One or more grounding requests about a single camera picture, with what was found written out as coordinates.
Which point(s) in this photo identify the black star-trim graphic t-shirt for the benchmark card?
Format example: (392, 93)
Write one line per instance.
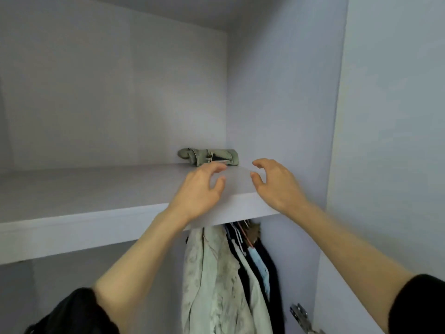
(276, 295)

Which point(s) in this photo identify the grey wardrobe shelf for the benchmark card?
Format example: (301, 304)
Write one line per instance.
(83, 205)

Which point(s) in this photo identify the person's left hand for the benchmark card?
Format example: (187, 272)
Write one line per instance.
(198, 194)

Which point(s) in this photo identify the cream bow-print blouse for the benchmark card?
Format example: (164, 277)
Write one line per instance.
(215, 288)

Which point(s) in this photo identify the person's right hand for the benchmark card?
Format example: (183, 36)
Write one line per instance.
(281, 188)

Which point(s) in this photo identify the black garment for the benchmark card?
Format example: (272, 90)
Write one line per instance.
(240, 271)

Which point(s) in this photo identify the grey denim shorts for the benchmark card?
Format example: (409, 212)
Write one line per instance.
(208, 156)

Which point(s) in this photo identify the person's right forearm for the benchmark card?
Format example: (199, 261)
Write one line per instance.
(347, 254)

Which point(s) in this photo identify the light grey wardrobe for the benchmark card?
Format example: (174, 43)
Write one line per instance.
(104, 80)

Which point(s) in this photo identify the person's left forearm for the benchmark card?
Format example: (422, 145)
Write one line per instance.
(132, 274)

